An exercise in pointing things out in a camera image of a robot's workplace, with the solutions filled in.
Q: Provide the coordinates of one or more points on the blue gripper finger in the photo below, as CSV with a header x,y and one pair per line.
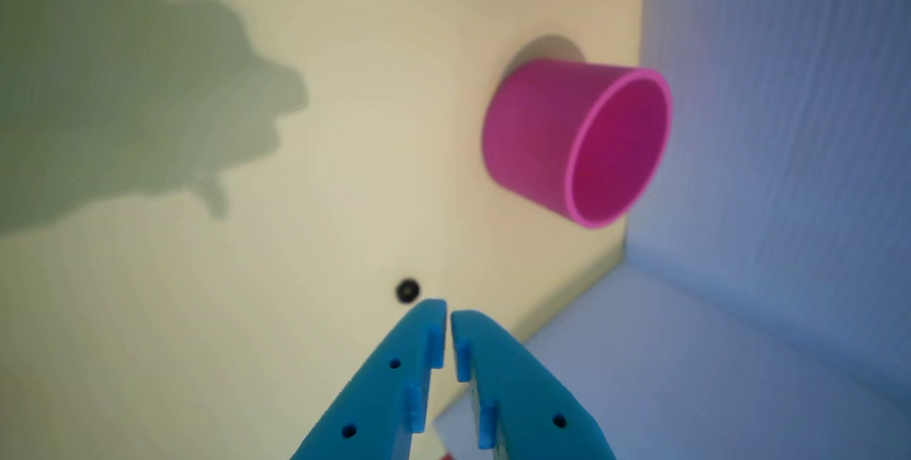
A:
x,y
377,403
519,396

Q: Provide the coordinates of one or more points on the pink round cup box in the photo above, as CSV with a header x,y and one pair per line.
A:
x,y
578,141

